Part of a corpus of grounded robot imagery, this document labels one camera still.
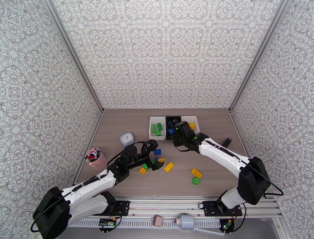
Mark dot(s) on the yellow square lego brick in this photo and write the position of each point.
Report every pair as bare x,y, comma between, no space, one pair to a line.
192,125
161,160
142,171

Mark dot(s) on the blue long lego brick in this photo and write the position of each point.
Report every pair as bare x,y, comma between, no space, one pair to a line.
171,132

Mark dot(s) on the yellow long lego brick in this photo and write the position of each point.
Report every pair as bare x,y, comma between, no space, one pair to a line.
196,173
169,167

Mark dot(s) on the white plastic container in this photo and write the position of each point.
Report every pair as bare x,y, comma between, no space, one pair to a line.
196,122
154,120

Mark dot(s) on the black plastic container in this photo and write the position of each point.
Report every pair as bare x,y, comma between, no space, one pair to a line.
168,138

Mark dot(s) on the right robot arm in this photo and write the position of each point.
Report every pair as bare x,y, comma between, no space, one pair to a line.
252,181

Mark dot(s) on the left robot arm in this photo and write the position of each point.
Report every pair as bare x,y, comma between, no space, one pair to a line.
90,185

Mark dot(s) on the pale blue alarm clock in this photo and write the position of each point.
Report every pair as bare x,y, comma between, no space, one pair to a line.
127,139

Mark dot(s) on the pink cup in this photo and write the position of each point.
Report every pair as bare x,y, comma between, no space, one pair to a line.
99,162

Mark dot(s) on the black marker pen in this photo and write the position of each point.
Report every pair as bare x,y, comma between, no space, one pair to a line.
227,142

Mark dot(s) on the small pink box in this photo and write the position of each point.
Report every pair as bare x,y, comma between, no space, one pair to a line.
157,220

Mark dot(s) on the pale blue cylinder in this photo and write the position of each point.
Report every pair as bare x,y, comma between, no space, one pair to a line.
186,221

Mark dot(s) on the green circuit board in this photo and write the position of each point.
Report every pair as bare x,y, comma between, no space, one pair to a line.
227,224
107,223

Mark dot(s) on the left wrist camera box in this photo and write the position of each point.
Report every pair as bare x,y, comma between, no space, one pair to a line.
150,145

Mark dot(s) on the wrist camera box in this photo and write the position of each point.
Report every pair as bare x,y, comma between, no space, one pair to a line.
176,143
150,145

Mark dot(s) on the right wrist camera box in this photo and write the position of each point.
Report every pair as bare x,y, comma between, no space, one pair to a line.
176,143

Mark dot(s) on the aluminium front rail frame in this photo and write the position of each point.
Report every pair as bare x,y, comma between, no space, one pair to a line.
166,206

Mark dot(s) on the aluminium side rail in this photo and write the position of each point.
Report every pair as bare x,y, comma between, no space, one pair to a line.
239,132
94,132

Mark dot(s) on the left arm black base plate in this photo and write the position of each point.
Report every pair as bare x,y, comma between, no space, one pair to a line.
122,207

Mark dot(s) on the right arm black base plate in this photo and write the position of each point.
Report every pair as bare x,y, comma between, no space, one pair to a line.
208,208

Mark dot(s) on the aluminium corner post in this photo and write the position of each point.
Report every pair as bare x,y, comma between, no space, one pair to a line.
255,56
74,56

